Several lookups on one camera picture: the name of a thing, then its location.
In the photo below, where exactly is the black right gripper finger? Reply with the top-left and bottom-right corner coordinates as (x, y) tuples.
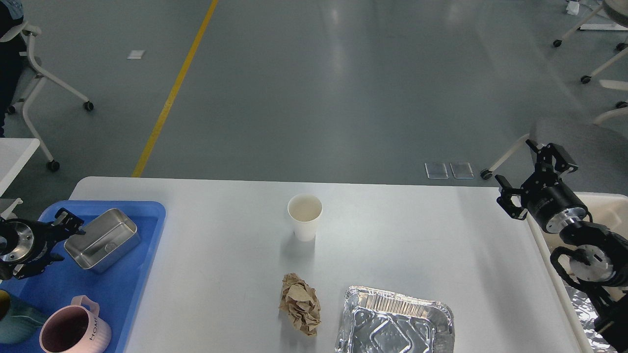
(525, 139), (579, 182)
(494, 175), (529, 220)

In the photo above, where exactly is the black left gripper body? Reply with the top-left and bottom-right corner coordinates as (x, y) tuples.
(1, 220), (54, 268)

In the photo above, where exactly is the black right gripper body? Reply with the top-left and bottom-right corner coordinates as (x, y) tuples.
(521, 173), (588, 234)

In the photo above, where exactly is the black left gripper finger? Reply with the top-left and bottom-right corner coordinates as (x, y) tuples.
(49, 208), (86, 242)
(13, 253), (64, 279)

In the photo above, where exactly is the stainless steel square dish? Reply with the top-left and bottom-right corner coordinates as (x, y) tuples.
(64, 208), (141, 274)

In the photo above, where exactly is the pink ribbed mug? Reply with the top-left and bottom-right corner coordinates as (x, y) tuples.
(39, 295), (112, 353)

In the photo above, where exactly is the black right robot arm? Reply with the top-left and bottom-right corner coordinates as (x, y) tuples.
(494, 137), (628, 353)

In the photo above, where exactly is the grey office chair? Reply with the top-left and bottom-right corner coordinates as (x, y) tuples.
(480, 118), (628, 195)

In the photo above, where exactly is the teal mug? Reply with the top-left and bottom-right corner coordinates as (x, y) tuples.
(0, 290), (49, 345)

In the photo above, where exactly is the right floor outlet plate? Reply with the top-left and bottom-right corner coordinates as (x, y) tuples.
(449, 162), (474, 179)

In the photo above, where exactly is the floor outlet plate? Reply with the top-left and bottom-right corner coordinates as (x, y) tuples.
(449, 162), (474, 179)
(424, 162), (449, 179)

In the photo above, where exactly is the left floor outlet plate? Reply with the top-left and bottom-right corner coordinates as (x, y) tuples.
(424, 162), (449, 179)

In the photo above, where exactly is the blue plastic tray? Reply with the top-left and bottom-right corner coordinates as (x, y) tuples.
(0, 200), (166, 353)

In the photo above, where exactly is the white side table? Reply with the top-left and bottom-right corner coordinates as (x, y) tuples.
(0, 138), (40, 196)

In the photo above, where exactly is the white chair legs top right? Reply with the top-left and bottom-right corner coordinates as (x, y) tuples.
(552, 0), (628, 126)

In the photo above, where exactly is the aluminium foil tray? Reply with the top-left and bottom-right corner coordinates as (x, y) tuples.
(335, 286), (455, 353)

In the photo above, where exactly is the seated person in black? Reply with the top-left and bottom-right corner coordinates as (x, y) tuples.
(0, 0), (26, 138)

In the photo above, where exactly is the white paper on floor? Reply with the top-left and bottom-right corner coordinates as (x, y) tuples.
(127, 50), (146, 60)

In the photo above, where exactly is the white paper cup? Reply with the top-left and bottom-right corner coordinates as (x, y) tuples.
(287, 194), (323, 243)

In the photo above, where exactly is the crumpled brown paper ball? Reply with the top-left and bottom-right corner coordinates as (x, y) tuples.
(279, 273), (321, 337)

